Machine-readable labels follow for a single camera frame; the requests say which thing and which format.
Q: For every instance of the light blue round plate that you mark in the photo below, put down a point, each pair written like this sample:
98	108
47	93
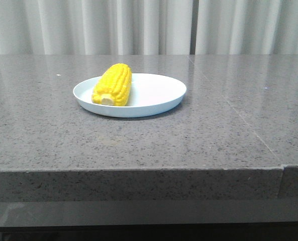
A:
150	94

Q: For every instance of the yellow corn cob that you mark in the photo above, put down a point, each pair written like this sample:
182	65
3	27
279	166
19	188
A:
114	86

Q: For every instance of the white pleated curtain left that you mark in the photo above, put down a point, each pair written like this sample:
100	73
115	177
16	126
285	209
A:
96	27

